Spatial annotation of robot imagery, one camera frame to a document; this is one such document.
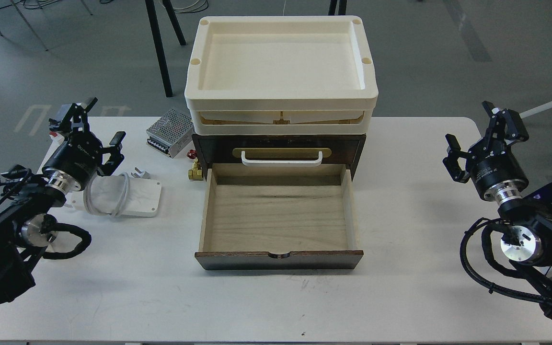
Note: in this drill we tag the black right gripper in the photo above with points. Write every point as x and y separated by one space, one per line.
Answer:
490 160

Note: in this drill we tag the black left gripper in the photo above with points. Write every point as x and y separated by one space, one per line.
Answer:
80 157

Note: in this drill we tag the white charger with cable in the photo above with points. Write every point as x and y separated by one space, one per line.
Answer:
116 196

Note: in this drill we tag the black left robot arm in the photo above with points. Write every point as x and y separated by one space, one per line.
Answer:
27 231

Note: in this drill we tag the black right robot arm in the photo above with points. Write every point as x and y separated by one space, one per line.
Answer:
518 244

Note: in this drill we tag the dark wooden cabinet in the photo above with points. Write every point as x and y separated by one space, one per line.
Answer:
337 149

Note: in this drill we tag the red white terminal block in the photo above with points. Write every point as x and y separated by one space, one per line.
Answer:
56 136

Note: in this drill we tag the metal mesh power supply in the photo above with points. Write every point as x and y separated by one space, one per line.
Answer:
171 133

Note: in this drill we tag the black table leg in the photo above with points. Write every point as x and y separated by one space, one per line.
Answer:
157 40

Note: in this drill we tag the cream plastic stacked tray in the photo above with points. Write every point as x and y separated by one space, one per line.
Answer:
309 75

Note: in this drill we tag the open wooden drawer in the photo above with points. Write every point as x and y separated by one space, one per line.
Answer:
278 218

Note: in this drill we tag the brass valve red handle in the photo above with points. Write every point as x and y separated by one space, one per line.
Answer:
195 172

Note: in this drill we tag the white drawer handle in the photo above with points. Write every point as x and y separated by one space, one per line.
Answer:
295 163

